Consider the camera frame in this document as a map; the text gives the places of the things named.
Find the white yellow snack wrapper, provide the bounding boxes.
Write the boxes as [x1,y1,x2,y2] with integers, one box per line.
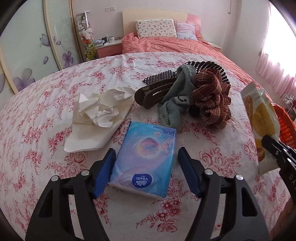
[241,82,280,175]

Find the brown plaid scrunchie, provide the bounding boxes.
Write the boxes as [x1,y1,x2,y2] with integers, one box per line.
[189,68,231,130]

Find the blue tissue pack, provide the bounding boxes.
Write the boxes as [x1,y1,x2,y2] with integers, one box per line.
[109,121,177,198]

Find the white tissue paper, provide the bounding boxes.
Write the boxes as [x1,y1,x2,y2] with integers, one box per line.
[64,86,136,153]

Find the grey green smiley sock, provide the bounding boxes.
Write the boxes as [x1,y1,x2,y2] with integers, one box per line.
[158,65,196,131]

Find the brown hair claw clip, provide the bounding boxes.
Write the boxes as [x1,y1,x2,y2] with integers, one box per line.
[134,77,177,109]

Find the red plastic laundry basket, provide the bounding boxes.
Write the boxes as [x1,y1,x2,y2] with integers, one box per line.
[272,103,296,149]

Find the pink floral tablecloth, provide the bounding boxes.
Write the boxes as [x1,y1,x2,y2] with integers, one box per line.
[1,53,290,240]

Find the pink window curtain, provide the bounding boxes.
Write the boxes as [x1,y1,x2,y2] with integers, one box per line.
[255,3,295,96]

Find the right pink nightstand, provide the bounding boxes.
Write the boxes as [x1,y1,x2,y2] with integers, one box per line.
[208,42,222,51]

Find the pink nightstand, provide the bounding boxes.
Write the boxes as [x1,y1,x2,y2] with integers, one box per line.
[96,40,122,58]
[208,42,222,51]

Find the striped pink pillow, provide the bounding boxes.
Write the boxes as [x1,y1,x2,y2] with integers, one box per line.
[175,20,197,41]

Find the green frog plush toy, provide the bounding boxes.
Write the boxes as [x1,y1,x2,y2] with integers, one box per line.
[84,43,95,61]

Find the floral white pillow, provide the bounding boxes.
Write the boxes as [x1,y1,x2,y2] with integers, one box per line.
[135,19,177,39]

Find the left pink nightstand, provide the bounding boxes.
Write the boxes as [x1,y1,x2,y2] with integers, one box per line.
[96,40,122,58]

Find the sliding wardrobe floral glass doors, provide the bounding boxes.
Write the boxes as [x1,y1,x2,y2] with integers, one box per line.
[1,1,82,93]

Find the white mug on nightstand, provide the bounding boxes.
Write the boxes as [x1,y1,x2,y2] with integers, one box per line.
[107,36,115,43]

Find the bed with salmon duvet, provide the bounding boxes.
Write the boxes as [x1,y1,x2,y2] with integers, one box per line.
[121,33,262,89]

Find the clear tube of plush toys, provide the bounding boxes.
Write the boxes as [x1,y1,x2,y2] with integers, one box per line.
[75,11,95,61]

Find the beige pink headboard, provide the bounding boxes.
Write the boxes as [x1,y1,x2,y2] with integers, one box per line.
[121,9,202,42]

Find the white wire rack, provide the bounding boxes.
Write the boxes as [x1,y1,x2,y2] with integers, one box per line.
[280,93,295,109]

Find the wall power socket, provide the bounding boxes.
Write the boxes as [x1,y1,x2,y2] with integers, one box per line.
[105,6,116,12]

